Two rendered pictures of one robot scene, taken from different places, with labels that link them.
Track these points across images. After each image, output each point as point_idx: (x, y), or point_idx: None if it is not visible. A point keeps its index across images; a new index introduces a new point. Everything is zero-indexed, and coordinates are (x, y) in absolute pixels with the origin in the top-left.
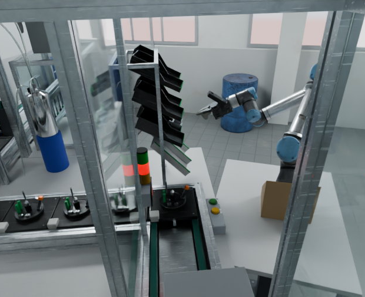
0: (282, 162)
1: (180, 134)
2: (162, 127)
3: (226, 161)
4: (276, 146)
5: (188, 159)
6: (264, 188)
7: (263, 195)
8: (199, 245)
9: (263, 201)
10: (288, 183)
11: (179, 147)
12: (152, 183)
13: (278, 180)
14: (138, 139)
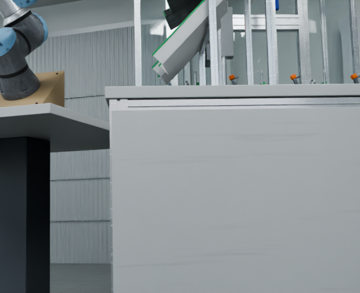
0: (25, 56)
1: (170, 13)
2: None
3: (55, 104)
4: (47, 26)
5: (158, 64)
6: (58, 91)
7: (60, 99)
8: None
9: (64, 105)
10: (39, 73)
11: (174, 50)
12: (205, 52)
13: (38, 79)
14: (265, 28)
